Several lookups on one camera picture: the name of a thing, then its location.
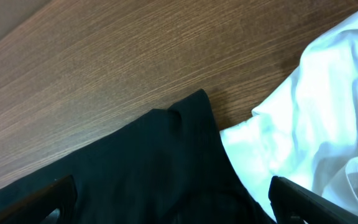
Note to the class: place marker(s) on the black t-shirt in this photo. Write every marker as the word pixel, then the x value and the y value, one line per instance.
pixel 168 166

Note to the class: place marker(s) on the white t-shirt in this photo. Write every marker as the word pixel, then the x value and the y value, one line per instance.
pixel 307 129

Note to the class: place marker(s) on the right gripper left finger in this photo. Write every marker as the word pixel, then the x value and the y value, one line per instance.
pixel 53 204

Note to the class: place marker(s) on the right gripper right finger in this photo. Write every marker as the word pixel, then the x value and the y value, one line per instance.
pixel 291 203

